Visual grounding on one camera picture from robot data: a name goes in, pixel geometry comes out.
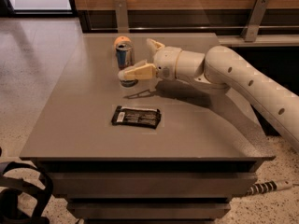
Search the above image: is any orange fruit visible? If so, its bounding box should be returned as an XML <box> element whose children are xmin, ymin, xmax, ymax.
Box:
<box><xmin>113</xmin><ymin>35</ymin><xmax>132</xmax><ymax>48</ymax></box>

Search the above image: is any left metal wall bracket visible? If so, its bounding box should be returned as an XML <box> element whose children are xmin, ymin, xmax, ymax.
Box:
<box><xmin>114</xmin><ymin>0</ymin><xmax>129</xmax><ymax>33</ymax></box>

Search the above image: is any glass door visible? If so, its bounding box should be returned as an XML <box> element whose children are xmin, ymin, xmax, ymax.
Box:
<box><xmin>0</xmin><ymin>0</ymin><xmax>76</xmax><ymax>17</ymax></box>

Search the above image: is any black bag with straps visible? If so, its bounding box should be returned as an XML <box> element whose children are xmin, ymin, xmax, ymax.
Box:
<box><xmin>0</xmin><ymin>161</ymin><xmax>53</xmax><ymax>224</ymax></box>

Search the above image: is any striped cable on floor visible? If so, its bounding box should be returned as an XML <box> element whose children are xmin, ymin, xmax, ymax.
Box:
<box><xmin>246</xmin><ymin>179</ymin><xmax>299</xmax><ymax>196</ymax></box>

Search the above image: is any grey drawer cabinet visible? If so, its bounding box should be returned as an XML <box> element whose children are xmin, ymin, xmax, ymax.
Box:
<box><xmin>21</xmin><ymin>35</ymin><xmax>274</xmax><ymax>224</ymax></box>

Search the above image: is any black snack bar wrapper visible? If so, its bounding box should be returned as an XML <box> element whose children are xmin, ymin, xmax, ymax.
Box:
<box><xmin>111</xmin><ymin>105</ymin><xmax>162</xmax><ymax>129</ymax></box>

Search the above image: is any Red Bull can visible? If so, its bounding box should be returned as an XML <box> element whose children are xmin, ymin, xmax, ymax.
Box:
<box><xmin>115</xmin><ymin>41</ymin><xmax>139</xmax><ymax>89</ymax></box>

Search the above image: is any metal wall bracket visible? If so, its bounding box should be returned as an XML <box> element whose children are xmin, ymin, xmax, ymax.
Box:
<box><xmin>114</xmin><ymin>0</ymin><xmax>129</xmax><ymax>33</ymax></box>
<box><xmin>241</xmin><ymin>0</ymin><xmax>270</xmax><ymax>42</ymax></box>

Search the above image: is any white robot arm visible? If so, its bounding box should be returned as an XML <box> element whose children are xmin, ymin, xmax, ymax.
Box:
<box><xmin>118</xmin><ymin>38</ymin><xmax>299</xmax><ymax>151</ymax></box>

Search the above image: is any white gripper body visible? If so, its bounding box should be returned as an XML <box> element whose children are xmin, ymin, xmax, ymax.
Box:
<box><xmin>153</xmin><ymin>47</ymin><xmax>182</xmax><ymax>80</ymax></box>

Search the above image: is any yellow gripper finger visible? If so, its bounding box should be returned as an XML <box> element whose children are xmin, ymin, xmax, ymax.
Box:
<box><xmin>118</xmin><ymin>60</ymin><xmax>157</xmax><ymax>81</ymax></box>
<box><xmin>147</xmin><ymin>38</ymin><xmax>164</xmax><ymax>54</ymax></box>

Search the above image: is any right metal wall bracket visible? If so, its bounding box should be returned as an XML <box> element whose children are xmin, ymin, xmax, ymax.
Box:
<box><xmin>241</xmin><ymin>0</ymin><xmax>270</xmax><ymax>42</ymax></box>

